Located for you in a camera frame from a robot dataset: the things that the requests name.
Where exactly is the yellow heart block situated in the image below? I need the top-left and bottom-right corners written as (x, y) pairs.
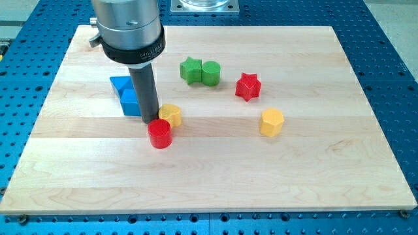
top-left (158, 104), bottom-right (182, 127)

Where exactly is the green star block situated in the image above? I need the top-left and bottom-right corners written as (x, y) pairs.
top-left (180, 57), bottom-right (202, 85)

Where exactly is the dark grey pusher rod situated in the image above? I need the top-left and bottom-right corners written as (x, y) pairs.
top-left (129, 64), bottom-right (159, 124)

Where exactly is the red cylinder block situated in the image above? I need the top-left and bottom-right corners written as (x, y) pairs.
top-left (148, 119), bottom-right (172, 149)

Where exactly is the green cylinder block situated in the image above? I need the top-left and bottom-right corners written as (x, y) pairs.
top-left (202, 61), bottom-right (221, 86)

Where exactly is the light wooden board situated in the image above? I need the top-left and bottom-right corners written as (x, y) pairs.
top-left (1, 25), bottom-right (417, 215)

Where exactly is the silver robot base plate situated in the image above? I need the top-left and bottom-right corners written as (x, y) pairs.
top-left (170, 0), bottom-right (240, 15)

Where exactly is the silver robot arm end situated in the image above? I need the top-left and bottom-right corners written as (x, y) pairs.
top-left (89, 0), bottom-right (165, 65)

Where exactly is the red star block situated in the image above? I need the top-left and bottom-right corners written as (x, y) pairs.
top-left (235, 72), bottom-right (261, 102)

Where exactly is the blue angular block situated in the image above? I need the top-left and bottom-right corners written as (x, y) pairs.
top-left (110, 76), bottom-right (141, 116)

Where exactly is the yellow hexagon block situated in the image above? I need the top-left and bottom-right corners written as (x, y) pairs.
top-left (259, 108), bottom-right (285, 137)

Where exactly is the blue perforated table plate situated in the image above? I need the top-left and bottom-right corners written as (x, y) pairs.
top-left (1, 0), bottom-right (417, 234)

